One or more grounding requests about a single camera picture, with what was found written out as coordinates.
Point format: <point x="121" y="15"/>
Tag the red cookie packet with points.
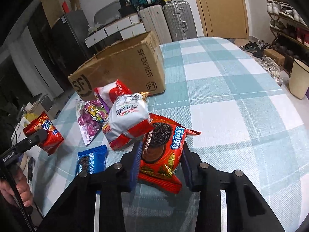
<point x="164" y="147"/>

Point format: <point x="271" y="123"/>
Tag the dark grey sneaker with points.
<point x="259" y="50"/>

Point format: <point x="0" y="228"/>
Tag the person's left hand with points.
<point x="24" y="191"/>

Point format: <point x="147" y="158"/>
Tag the small cardboard box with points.
<point x="274" y="56"/>

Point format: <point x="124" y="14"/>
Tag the black storage box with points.
<point x="128" y="11"/>

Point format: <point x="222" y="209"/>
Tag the yellow bag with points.
<point x="31" y="116"/>

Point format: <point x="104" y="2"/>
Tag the black printed bag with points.
<point x="125" y="1"/>

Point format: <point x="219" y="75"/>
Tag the white red noodle snack packet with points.
<point x="128" y="120"/>

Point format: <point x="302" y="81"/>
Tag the black cabinet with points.
<point x="41" y="53"/>

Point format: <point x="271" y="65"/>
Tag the black white sneaker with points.
<point x="247" y="47"/>

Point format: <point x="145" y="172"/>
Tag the red cone snack packet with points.
<point x="48" y="135"/>

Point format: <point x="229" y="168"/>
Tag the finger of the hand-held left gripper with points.
<point x="36" y="137"/>

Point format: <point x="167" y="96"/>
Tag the white drawer desk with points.
<point x="118" y="29"/>

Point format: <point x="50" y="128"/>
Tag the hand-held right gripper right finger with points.
<point x="189" y="174"/>

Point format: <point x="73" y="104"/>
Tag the wooden door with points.
<point x="222" y="9"/>

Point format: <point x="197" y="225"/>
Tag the dark refrigerator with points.
<point x="70" y="48"/>

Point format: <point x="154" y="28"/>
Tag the blue cookie packet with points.
<point x="91" y="159"/>

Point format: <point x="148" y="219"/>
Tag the red paper bag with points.
<point x="66" y="7"/>

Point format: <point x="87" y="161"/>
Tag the silver suitcase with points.
<point x="179" y="21"/>

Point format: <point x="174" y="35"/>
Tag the arched grey mirror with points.
<point x="106" y="12"/>

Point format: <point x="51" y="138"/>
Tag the beige suitcase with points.
<point x="154" y="24"/>

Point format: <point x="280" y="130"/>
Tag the wooden shoe rack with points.
<point x="289" y="38"/>

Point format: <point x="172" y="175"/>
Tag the brown paper bag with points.
<point x="74" y="3"/>

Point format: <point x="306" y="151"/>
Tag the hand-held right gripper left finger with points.
<point x="135" y="166"/>

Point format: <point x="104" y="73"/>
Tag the purple grape candy packet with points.
<point x="91" y="118"/>

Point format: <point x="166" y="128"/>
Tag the tall cardboard box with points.
<point x="50" y="7"/>

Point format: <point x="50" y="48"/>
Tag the group of assorted shoes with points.
<point x="284" y="9"/>

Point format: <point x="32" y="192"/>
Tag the cream waste bin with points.
<point x="299" y="79"/>

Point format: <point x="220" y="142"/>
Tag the clear plastic bag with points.
<point x="93" y="29"/>

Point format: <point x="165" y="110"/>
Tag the printed cardboard box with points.
<point x="120" y="65"/>

